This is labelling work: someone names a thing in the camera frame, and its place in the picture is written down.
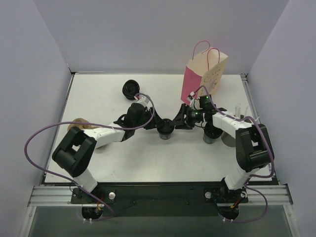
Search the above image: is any brown cardboard cup carrier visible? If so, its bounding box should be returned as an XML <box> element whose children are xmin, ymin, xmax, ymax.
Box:
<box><xmin>68</xmin><ymin>118</ymin><xmax>109</xmax><ymax>150</ymax></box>

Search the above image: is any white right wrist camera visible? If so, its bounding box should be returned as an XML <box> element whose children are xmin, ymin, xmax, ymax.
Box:
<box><xmin>188</xmin><ymin>91</ymin><xmax>196</xmax><ymax>108</ymax></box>

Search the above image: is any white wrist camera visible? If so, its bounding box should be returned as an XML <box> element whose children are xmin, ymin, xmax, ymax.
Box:
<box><xmin>188</xmin><ymin>91</ymin><xmax>196</xmax><ymax>108</ymax></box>
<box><xmin>134</xmin><ymin>95</ymin><xmax>150</xmax><ymax>108</ymax></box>

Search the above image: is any stack of black cup lids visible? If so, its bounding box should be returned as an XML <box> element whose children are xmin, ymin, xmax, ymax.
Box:
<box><xmin>122</xmin><ymin>79</ymin><xmax>140</xmax><ymax>101</ymax></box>

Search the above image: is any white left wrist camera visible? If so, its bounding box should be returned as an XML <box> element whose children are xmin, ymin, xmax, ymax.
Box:
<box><xmin>134</xmin><ymin>95</ymin><xmax>150</xmax><ymax>108</ymax></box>

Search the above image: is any aluminium frame rail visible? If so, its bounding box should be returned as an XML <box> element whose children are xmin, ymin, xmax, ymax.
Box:
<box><xmin>28</xmin><ymin>185</ymin><xmax>293</xmax><ymax>207</ymax></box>

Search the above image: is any grey cylindrical utensil holder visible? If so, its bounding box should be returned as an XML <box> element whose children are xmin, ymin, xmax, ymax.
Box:
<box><xmin>222</xmin><ymin>116</ymin><xmax>260</xmax><ymax>148</ymax></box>

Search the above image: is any white plastic fork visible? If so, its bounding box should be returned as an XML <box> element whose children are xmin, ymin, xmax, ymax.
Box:
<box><xmin>243</xmin><ymin>106</ymin><xmax>249</xmax><ymax>117</ymax></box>

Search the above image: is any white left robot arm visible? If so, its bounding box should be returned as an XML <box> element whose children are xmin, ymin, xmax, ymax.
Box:
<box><xmin>52</xmin><ymin>103</ymin><xmax>165</xmax><ymax>203</ymax></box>

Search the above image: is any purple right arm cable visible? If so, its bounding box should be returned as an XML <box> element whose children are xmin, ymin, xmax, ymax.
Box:
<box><xmin>192</xmin><ymin>85</ymin><xmax>276</xmax><ymax>223</ymax></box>

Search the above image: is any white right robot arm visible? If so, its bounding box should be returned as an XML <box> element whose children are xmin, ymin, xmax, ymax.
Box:
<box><xmin>170</xmin><ymin>95</ymin><xmax>274</xmax><ymax>201</ymax></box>

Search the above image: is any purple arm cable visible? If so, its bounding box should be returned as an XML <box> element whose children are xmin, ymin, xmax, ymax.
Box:
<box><xmin>24</xmin><ymin>92</ymin><xmax>156</xmax><ymax>219</ymax></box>
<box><xmin>192</xmin><ymin>85</ymin><xmax>276</xmax><ymax>223</ymax></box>

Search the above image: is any black paper coffee cup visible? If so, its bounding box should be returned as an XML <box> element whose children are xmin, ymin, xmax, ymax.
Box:
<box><xmin>158</xmin><ymin>131</ymin><xmax>172</xmax><ymax>140</ymax></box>

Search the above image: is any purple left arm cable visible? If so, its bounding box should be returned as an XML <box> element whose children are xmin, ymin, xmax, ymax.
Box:
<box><xmin>24</xmin><ymin>92</ymin><xmax>156</xmax><ymax>219</ymax></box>

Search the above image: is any pink cream paper bag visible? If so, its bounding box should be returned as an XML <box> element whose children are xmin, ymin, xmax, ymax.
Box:
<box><xmin>181</xmin><ymin>40</ymin><xmax>229</xmax><ymax>104</ymax></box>

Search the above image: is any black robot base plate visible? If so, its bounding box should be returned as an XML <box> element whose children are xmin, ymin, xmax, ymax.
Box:
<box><xmin>71</xmin><ymin>182</ymin><xmax>248</xmax><ymax>220</ymax></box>

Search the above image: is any black plastic cup lid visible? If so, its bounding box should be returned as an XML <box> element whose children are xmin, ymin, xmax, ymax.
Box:
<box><xmin>157</xmin><ymin>118</ymin><xmax>174</xmax><ymax>134</ymax></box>

